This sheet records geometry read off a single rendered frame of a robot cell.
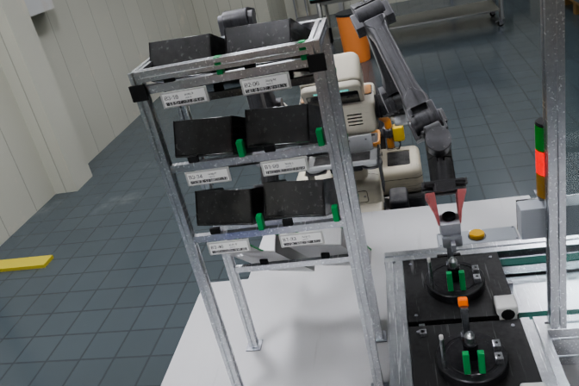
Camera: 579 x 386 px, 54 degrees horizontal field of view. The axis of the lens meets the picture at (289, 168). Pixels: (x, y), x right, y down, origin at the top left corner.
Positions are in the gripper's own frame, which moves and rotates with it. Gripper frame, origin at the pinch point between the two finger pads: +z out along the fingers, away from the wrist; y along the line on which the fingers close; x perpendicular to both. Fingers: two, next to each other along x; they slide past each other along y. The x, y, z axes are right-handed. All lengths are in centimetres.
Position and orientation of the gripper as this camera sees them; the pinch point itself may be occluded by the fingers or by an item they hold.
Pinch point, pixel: (449, 221)
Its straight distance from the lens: 136.2
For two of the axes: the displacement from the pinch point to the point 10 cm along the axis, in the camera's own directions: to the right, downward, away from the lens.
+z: 0.8, 9.7, -2.4
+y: 9.7, -1.3, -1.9
